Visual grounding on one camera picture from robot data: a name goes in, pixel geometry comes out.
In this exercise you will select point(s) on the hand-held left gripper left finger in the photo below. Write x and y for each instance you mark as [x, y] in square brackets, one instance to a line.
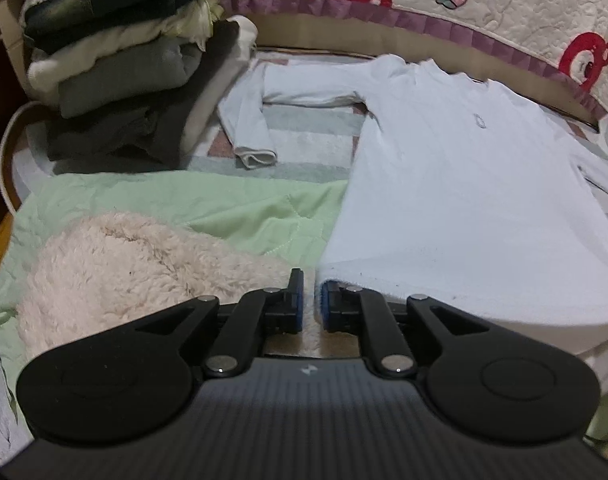
[296, 305]

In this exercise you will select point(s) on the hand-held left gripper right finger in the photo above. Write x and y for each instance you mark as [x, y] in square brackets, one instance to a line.
[327, 307]

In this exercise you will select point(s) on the white long-sleeve shirt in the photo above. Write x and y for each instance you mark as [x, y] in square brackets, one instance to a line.
[459, 185]

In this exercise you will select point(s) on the stack of folded clothes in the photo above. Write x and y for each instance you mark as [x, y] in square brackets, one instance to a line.
[123, 75]

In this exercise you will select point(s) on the light green quilt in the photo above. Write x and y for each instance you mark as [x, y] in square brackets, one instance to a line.
[183, 205]

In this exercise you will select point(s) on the checked pink and grey mat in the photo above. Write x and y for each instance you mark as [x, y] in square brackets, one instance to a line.
[304, 145]

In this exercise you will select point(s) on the fluffy cream fleece garment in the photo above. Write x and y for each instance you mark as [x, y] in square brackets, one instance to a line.
[133, 270]

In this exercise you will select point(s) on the beige bed base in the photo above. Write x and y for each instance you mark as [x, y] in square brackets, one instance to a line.
[334, 35]

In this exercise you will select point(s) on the quilted red bear bedspread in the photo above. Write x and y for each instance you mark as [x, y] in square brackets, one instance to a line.
[509, 10]

